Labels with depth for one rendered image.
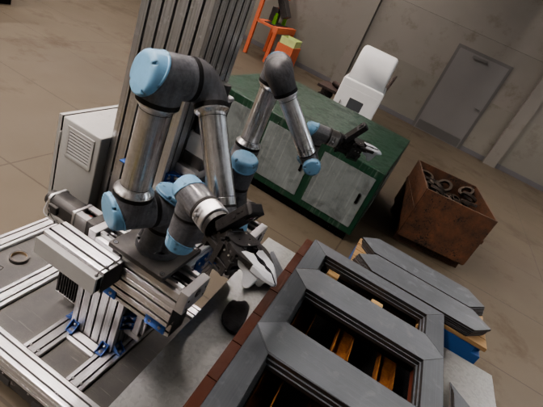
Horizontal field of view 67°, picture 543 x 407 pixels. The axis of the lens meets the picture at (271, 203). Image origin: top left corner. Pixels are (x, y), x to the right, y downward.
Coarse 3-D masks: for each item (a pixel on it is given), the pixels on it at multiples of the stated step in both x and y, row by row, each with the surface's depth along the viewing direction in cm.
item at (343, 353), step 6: (342, 330) 195; (336, 336) 184; (342, 336) 192; (348, 336) 194; (336, 342) 187; (342, 342) 188; (348, 342) 190; (330, 348) 180; (336, 348) 184; (342, 348) 185; (348, 348) 185; (336, 354) 181; (342, 354) 182; (348, 354) 177; (312, 402) 150
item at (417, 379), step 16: (336, 272) 209; (352, 272) 208; (368, 288) 206; (320, 304) 180; (400, 304) 203; (288, 320) 162; (352, 320) 177; (416, 320) 202; (368, 336) 175; (384, 336) 174; (400, 352) 173; (272, 368) 142; (288, 368) 141; (416, 368) 170; (304, 384) 140; (416, 384) 161; (320, 400) 138; (336, 400) 138; (416, 400) 153
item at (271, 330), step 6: (270, 324) 154; (276, 324) 155; (282, 324) 156; (264, 330) 150; (270, 330) 151; (276, 330) 153; (264, 336) 148; (270, 336) 149; (276, 336) 150; (270, 342) 146; (270, 348) 144
